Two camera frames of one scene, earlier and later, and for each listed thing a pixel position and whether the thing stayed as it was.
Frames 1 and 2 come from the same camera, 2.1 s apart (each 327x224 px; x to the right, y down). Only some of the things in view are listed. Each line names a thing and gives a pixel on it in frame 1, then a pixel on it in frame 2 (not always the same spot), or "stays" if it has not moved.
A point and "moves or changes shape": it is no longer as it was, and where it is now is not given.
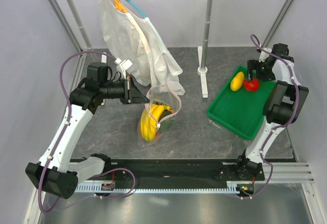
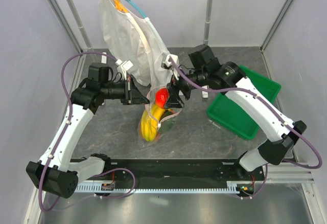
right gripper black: [254, 65] → [173, 87]
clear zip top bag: [159, 114] stays
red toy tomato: [252, 85] moves or changes shape
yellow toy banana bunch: [149, 120] stays
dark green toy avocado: [167, 124] stays
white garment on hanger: [134, 42] stays
